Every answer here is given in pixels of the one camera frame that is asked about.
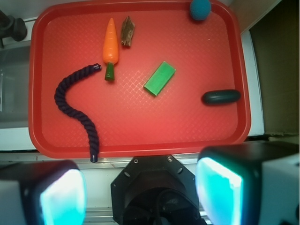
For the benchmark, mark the black clamp knob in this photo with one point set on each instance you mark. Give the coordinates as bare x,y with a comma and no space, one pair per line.
11,27

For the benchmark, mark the brown wood bark piece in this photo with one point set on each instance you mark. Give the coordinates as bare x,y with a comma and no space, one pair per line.
127,31

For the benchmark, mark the orange toy carrot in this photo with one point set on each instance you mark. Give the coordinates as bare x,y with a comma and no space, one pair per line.
110,50

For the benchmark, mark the blue felt ball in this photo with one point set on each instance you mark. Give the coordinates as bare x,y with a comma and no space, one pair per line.
200,9

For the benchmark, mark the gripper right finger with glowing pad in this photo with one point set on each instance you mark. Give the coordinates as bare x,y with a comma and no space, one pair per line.
253,183

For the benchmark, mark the green rectangular block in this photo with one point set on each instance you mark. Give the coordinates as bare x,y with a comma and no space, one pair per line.
159,78

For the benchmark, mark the black oval stone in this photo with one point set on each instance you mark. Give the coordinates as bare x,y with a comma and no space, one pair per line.
220,97

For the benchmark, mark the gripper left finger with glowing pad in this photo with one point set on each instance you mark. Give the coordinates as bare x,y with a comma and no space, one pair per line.
42,193

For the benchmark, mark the red plastic tray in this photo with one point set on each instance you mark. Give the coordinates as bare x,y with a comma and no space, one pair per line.
130,121

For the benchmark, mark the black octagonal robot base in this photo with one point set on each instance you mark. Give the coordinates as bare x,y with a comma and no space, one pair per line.
157,190

